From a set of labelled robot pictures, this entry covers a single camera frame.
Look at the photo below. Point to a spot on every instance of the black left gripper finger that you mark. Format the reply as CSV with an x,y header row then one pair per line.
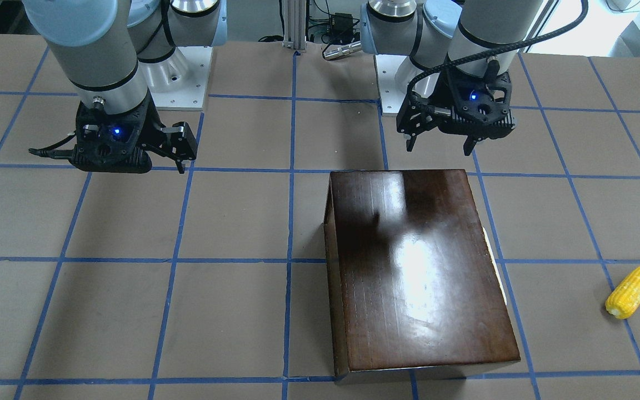
x,y
469,145
411,139

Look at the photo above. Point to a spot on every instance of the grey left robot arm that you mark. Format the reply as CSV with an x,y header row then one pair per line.
x,y
439,35

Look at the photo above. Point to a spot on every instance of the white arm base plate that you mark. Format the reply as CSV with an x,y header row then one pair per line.
x,y
393,74
180,82

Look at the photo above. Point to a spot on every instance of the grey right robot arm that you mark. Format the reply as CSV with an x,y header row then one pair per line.
x,y
119,55

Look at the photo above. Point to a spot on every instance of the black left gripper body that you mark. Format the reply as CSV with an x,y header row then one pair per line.
x,y
441,92

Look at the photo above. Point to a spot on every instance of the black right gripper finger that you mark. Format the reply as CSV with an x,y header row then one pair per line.
x,y
181,165

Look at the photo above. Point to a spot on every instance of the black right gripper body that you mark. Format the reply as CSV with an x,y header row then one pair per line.
x,y
152,125

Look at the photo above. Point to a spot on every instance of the yellow corn cob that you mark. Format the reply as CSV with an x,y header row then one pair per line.
x,y
624,300

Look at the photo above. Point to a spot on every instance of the dark wooden drawer cabinet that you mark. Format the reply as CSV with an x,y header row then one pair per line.
x,y
412,282

